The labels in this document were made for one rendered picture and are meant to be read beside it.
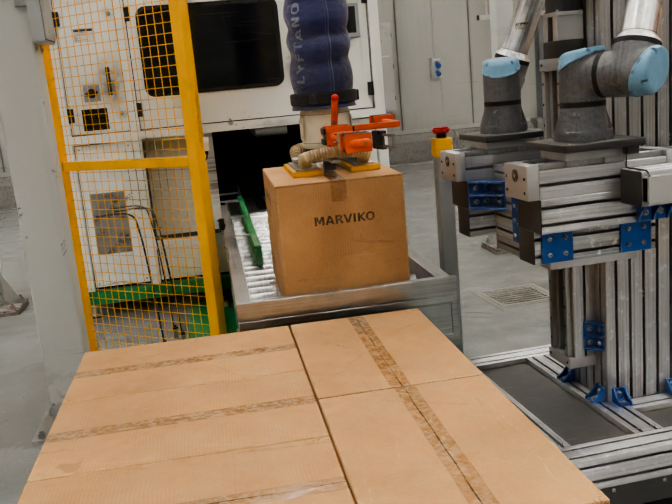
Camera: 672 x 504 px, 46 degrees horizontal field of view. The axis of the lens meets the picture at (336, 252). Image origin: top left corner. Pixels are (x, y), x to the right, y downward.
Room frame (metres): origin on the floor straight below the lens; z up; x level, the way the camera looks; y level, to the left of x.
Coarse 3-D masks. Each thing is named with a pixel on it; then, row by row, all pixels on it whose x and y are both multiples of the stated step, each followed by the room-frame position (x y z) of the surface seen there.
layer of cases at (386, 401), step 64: (384, 320) 2.26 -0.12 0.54; (128, 384) 1.91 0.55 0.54; (192, 384) 1.87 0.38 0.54; (256, 384) 1.83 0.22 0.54; (320, 384) 1.79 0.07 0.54; (384, 384) 1.75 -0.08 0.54; (448, 384) 1.72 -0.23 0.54; (64, 448) 1.56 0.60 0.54; (128, 448) 1.53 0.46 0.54; (192, 448) 1.50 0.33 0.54; (256, 448) 1.48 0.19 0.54; (320, 448) 1.45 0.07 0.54; (384, 448) 1.43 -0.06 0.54; (448, 448) 1.40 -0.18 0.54; (512, 448) 1.38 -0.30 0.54
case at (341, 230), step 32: (288, 192) 2.42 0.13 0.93; (320, 192) 2.43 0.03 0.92; (352, 192) 2.44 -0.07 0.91; (384, 192) 2.46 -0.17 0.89; (288, 224) 2.42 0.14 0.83; (320, 224) 2.43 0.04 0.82; (352, 224) 2.44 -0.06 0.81; (384, 224) 2.46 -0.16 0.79; (288, 256) 2.41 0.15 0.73; (320, 256) 2.43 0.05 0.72; (352, 256) 2.44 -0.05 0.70; (384, 256) 2.45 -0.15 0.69; (288, 288) 2.41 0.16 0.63; (320, 288) 2.43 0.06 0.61
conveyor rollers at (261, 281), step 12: (252, 216) 4.46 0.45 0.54; (264, 216) 4.39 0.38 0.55; (240, 228) 4.09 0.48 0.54; (264, 228) 4.02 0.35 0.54; (240, 240) 3.73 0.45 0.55; (264, 240) 3.67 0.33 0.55; (240, 252) 3.46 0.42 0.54; (264, 252) 3.39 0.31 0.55; (252, 264) 3.20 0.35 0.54; (264, 264) 3.20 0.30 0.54; (252, 276) 3.01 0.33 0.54; (264, 276) 2.94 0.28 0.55; (252, 288) 2.76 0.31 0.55; (264, 288) 2.76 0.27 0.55; (276, 288) 2.76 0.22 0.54
